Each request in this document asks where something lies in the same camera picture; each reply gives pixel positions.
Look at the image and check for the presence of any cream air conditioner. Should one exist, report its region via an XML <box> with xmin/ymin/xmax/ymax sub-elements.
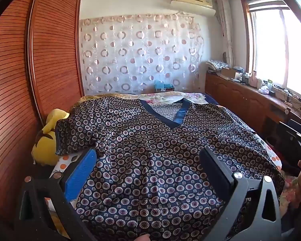
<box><xmin>170</xmin><ymin>0</ymin><xmax>216</xmax><ymax>16</ymax></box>

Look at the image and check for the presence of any yellow plush toy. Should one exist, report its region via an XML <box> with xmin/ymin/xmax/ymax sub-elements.
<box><xmin>31</xmin><ymin>108</ymin><xmax>70</xmax><ymax>166</ymax></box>

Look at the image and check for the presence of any floral blanket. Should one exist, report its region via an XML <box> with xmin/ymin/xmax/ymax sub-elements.
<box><xmin>120</xmin><ymin>91</ymin><xmax>219</xmax><ymax>107</ymax></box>

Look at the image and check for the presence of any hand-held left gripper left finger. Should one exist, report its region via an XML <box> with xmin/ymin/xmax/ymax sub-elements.
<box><xmin>15</xmin><ymin>148</ymin><xmax>98</xmax><ymax>241</ymax></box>

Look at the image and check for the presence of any wooden-framed window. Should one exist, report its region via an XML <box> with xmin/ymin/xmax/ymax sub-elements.
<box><xmin>241</xmin><ymin>0</ymin><xmax>301</xmax><ymax>101</ymax></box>

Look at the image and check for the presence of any white window curtain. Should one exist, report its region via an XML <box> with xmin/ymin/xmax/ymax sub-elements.
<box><xmin>217</xmin><ymin>0</ymin><xmax>235</xmax><ymax>68</ymax></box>

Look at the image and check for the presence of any cardboard box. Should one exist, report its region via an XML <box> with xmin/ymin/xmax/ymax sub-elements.
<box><xmin>220</xmin><ymin>67</ymin><xmax>237</xmax><ymax>80</ymax></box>

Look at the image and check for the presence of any stack of folded cloths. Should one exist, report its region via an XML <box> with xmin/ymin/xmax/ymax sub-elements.
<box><xmin>206</xmin><ymin>59</ymin><xmax>230</xmax><ymax>71</ymax></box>

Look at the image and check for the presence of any wooden cabinet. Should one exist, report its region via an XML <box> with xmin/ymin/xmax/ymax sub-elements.
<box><xmin>205</xmin><ymin>71</ymin><xmax>301</xmax><ymax>141</ymax></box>

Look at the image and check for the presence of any gold velvet blanket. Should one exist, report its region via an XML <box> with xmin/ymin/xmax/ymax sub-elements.
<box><xmin>79</xmin><ymin>93</ymin><xmax>141</xmax><ymax>103</ymax></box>

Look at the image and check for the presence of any wooden louvered wardrobe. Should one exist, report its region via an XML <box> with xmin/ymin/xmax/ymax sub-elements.
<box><xmin>0</xmin><ymin>0</ymin><xmax>84</xmax><ymax>231</ymax></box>

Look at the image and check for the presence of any white circle-print curtain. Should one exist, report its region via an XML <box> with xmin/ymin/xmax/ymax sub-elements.
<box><xmin>80</xmin><ymin>14</ymin><xmax>205</xmax><ymax>96</ymax></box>

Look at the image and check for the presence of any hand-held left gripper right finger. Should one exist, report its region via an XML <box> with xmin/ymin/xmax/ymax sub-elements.
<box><xmin>199</xmin><ymin>146</ymin><xmax>283</xmax><ymax>241</ymax></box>

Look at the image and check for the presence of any navy circle-patterned shirt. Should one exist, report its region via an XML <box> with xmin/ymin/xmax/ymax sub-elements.
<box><xmin>55</xmin><ymin>98</ymin><xmax>286</xmax><ymax>241</ymax></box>

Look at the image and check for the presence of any blue box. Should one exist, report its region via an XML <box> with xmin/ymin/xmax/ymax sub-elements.
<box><xmin>154</xmin><ymin>80</ymin><xmax>175</xmax><ymax>93</ymax></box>

